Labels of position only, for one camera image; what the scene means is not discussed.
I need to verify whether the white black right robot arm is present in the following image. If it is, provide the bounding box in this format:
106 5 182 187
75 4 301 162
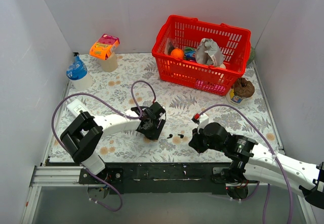
189 123 323 209

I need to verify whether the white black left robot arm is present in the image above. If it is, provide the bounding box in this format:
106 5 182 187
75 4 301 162
60 99 166 183

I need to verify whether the floral patterned table mat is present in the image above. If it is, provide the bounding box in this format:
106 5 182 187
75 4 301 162
49 52 275 164

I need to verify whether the beige paper cup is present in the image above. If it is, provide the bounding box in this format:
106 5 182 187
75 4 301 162
99 52 118 72

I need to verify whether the orange fruit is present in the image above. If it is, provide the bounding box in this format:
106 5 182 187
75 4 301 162
170 48 184 59

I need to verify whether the clear dark snack packet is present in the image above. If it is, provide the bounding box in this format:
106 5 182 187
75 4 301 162
165 38 177 55

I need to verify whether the blue green snack packet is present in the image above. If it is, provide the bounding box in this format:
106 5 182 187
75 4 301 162
183 46 196 62

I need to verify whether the white tube black cap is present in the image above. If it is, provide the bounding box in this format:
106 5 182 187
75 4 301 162
66 99 89 117

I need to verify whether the white bottle blue cap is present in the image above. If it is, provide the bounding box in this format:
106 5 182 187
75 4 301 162
66 55 93 91

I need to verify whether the orange pink snack pack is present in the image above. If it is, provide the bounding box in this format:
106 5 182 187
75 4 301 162
89 34 120 60

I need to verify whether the crumpled grey white bag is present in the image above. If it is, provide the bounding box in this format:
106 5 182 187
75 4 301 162
196 38 224 67

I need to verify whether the red plastic shopping basket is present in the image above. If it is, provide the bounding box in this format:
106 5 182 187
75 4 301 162
152 15 251 96

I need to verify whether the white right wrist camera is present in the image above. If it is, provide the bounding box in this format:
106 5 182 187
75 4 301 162
192 114 209 131

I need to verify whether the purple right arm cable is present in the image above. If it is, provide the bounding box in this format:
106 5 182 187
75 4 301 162
199 104 294 224

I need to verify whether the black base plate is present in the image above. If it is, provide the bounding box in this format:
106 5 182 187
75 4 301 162
78 162 250 201

